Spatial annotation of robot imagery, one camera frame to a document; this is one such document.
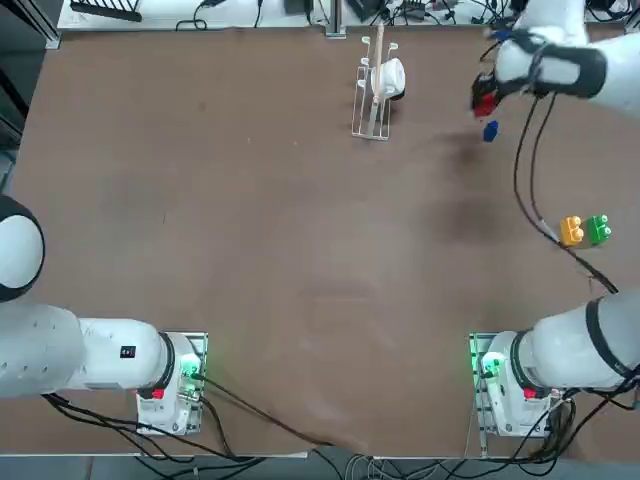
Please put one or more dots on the yellow toy brick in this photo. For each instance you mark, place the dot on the yellow toy brick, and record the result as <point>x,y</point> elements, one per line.
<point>572,231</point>

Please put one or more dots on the dark grey adapter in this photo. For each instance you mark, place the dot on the dark grey adapter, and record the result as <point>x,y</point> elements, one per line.
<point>298,6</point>

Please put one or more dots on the green toy brick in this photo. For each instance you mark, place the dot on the green toy brick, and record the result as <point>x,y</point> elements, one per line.
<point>599,230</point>

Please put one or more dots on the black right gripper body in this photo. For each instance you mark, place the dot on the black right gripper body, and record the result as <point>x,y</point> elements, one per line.
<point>487,82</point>

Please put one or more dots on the red wooden cube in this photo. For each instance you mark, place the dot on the red wooden cube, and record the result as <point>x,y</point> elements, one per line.
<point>486,106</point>

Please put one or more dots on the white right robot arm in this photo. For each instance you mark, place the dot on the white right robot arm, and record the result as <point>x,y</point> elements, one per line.
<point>565,350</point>

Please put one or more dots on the blue wooden cube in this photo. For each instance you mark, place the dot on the blue wooden cube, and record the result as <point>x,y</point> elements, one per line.
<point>490,131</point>

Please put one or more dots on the black ribbed box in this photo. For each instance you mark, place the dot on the black ribbed box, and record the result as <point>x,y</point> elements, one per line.
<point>105,10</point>

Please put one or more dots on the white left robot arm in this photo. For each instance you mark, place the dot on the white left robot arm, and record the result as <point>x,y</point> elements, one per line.
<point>100,360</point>

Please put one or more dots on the black device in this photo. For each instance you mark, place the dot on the black device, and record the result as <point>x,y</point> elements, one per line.
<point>362,7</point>

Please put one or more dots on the white cup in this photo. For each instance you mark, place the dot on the white cup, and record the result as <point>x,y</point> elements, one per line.
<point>390,77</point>

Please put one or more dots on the aluminium profile post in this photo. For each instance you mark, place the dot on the aluminium profile post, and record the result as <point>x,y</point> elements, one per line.
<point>335,20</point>

